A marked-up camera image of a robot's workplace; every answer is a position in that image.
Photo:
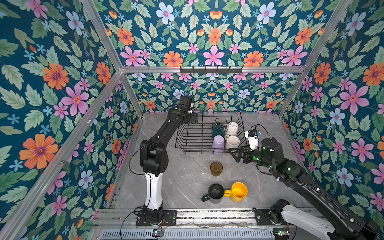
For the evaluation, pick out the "olive green glass cup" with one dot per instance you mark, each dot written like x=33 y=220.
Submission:
x=216 y=168

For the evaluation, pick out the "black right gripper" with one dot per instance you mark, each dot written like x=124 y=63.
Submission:
x=246 y=151

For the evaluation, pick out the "black mug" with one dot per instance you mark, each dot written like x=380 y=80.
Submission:
x=215 y=194

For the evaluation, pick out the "black wire dish rack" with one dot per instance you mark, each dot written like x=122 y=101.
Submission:
x=199 y=137

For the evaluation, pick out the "red interior white mug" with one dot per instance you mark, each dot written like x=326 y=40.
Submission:
x=232 y=142

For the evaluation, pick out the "black hook rail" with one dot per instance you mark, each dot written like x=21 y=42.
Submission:
x=210 y=70

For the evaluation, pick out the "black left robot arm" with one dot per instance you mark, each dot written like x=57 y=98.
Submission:
x=154 y=157

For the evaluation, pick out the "aluminium front rail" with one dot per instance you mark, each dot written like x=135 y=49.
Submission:
x=211 y=217

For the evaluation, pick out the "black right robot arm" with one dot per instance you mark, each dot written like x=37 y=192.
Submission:
x=337 y=222

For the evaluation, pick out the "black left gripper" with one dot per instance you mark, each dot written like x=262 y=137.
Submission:
x=193 y=118

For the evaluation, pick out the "white faceted mug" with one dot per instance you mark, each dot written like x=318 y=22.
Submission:
x=232 y=129

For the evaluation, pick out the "yellow mug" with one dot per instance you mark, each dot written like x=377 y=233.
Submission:
x=237 y=193

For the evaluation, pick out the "lilac plastic cup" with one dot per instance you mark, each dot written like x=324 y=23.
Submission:
x=218 y=145

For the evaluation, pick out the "green mug cream interior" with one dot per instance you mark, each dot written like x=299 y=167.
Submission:
x=218 y=130

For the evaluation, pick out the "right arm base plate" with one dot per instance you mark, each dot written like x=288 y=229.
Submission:
x=268 y=217

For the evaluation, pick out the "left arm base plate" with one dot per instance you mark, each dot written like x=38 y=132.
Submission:
x=151 y=218

